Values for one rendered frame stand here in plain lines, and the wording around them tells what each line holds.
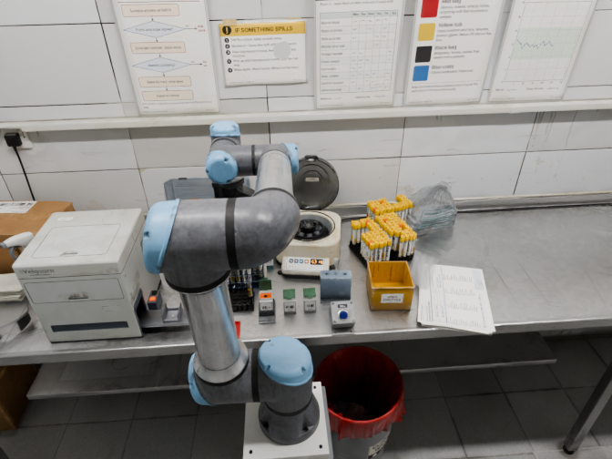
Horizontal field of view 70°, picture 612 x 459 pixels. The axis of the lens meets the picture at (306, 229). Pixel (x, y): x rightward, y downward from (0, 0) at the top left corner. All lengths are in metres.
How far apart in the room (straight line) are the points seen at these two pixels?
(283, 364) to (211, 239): 0.40
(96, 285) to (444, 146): 1.35
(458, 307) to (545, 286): 0.35
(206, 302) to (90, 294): 0.64
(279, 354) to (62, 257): 0.67
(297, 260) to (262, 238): 0.89
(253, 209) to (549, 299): 1.20
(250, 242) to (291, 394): 0.45
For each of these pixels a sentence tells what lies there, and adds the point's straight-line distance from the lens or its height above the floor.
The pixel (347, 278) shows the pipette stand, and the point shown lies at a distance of 1.40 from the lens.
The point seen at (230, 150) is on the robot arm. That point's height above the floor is 1.47.
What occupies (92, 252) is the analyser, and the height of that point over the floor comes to 1.17.
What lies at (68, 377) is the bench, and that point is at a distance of 2.29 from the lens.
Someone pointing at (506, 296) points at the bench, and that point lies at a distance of 1.61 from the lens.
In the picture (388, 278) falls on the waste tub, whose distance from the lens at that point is 1.52.
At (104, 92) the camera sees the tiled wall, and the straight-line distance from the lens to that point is 1.75.
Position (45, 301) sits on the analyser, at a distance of 1.43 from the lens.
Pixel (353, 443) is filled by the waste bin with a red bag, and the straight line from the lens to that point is 1.86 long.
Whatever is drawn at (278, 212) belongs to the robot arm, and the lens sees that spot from 0.68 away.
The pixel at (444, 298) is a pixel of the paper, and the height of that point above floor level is 0.89.
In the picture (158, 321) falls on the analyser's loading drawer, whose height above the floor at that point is 0.92.
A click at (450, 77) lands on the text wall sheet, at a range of 1.74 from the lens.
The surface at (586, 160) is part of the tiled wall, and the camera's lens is 2.18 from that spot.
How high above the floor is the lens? 1.88
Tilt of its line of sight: 34 degrees down
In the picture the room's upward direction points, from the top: 1 degrees counter-clockwise
